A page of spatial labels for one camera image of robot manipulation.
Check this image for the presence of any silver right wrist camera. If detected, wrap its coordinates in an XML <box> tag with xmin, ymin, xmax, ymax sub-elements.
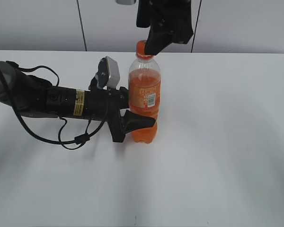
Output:
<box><xmin>115</xmin><ymin>0</ymin><xmax>136</xmax><ymax>5</ymax></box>

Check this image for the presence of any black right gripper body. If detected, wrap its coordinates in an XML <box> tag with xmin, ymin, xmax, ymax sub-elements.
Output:
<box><xmin>136</xmin><ymin>0</ymin><xmax>194</xmax><ymax>44</ymax></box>

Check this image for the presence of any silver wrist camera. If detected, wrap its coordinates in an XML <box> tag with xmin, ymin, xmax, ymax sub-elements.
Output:
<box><xmin>115</xmin><ymin>0</ymin><xmax>136</xmax><ymax>5</ymax></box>
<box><xmin>89</xmin><ymin>56</ymin><xmax>120</xmax><ymax>91</ymax></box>

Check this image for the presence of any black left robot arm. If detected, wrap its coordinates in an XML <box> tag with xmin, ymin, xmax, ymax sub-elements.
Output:
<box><xmin>0</xmin><ymin>56</ymin><xmax>156</xmax><ymax>142</ymax></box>

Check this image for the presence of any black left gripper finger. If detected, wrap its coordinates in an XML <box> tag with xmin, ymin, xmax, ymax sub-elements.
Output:
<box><xmin>121</xmin><ymin>110</ymin><xmax>156</xmax><ymax>134</ymax></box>

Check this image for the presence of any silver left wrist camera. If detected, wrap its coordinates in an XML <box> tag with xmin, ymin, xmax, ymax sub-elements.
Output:
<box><xmin>89</xmin><ymin>56</ymin><xmax>120</xmax><ymax>91</ymax></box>

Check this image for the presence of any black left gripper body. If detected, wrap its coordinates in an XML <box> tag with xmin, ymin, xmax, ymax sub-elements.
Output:
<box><xmin>83</xmin><ymin>87</ymin><xmax>128</xmax><ymax>142</ymax></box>

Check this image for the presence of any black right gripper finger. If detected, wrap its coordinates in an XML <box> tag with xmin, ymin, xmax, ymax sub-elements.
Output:
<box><xmin>144</xmin><ymin>25</ymin><xmax>173</xmax><ymax>55</ymax></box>

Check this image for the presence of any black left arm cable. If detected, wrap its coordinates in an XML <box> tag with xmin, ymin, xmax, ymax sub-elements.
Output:
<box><xmin>0</xmin><ymin>59</ymin><xmax>108</xmax><ymax>150</ymax></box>

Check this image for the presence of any orange soda plastic bottle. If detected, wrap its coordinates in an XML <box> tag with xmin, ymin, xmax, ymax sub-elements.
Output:
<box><xmin>127</xmin><ymin>53</ymin><xmax>162</xmax><ymax>145</ymax></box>

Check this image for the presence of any orange bottle cap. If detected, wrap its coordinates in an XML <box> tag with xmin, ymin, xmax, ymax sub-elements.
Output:
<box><xmin>136</xmin><ymin>40</ymin><xmax>153</xmax><ymax>60</ymax></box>

